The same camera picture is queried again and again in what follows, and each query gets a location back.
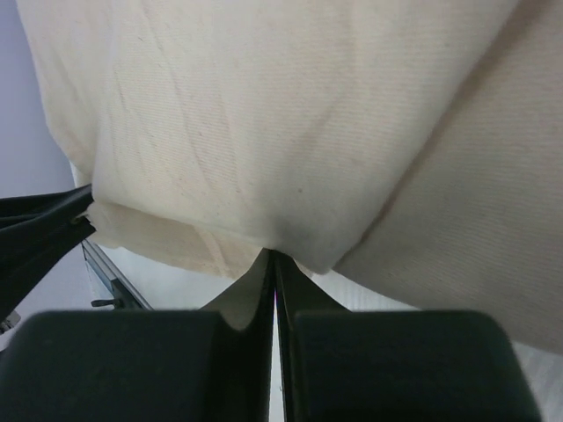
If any beige cloth mat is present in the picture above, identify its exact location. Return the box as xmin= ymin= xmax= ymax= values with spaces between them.
xmin=18 ymin=1 xmax=562 ymax=352

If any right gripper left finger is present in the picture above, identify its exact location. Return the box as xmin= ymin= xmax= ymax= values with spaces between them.
xmin=1 ymin=251 xmax=274 ymax=421

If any aluminium mounting rail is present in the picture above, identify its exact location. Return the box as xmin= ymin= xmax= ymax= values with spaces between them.
xmin=82 ymin=241 xmax=153 ymax=310

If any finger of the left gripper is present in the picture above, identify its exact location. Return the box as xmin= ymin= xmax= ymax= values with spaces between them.
xmin=1 ymin=185 xmax=95 ymax=233
xmin=1 ymin=217 xmax=95 ymax=321

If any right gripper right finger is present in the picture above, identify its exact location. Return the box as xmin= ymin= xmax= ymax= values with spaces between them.
xmin=274 ymin=253 xmax=541 ymax=421

